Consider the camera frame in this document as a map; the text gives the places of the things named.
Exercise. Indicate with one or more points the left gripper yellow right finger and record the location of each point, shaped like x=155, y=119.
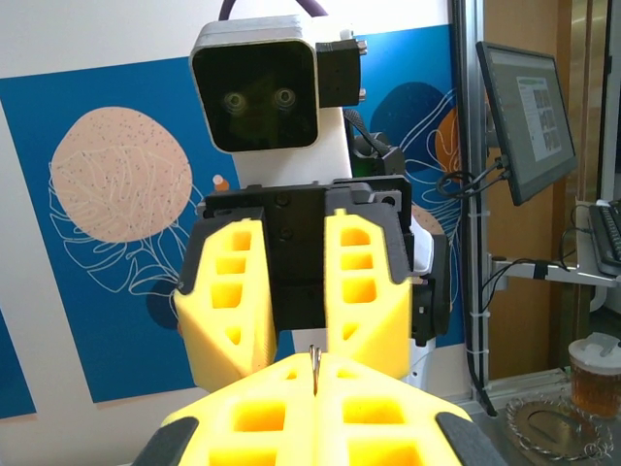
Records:
x=388, y=427

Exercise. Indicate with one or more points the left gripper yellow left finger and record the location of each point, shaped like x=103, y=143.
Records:
x=242, y=427

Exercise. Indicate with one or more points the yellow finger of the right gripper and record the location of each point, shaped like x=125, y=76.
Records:
x=388, y=315
x=204, y=315

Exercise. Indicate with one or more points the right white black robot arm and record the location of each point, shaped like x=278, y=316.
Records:
x=419, y=364

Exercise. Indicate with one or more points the plastic cup of tea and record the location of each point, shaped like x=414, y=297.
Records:
x=594, y=388

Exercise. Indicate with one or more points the black keyboard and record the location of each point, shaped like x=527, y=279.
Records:
x=609, y=238

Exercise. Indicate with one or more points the black computer monitor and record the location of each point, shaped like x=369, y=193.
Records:
x=529, y=121

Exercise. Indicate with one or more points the blue floral wall panel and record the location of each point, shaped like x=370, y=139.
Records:
x=14, y=369
x=412, y=73
x=97, y=315

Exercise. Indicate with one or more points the aluminium corner post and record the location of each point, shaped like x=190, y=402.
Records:
x=468, y=194

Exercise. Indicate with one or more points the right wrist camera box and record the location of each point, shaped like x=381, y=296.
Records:
x=257, y=97

